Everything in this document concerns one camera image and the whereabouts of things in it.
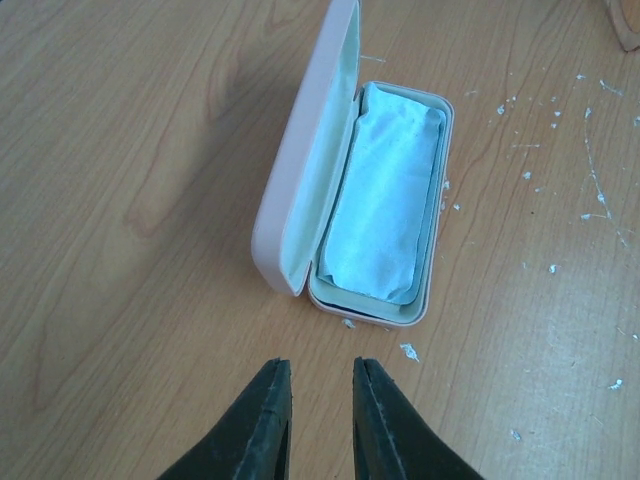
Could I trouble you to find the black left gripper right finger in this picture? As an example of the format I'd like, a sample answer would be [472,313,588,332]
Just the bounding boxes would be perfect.
[353,357,481,479]

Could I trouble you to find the pink glasses case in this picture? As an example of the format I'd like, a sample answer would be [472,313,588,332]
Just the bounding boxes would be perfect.
[251,1,454,327]

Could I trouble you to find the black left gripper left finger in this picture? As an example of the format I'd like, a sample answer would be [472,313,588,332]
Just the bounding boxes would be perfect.
[160,358,292,479]

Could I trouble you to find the light blue cleaning cloth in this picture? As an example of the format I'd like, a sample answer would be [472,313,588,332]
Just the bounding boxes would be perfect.
[317,84,447,305]

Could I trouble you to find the thin red frame sunglasses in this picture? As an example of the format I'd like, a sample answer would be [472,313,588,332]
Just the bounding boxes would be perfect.
[605,0,639,52]

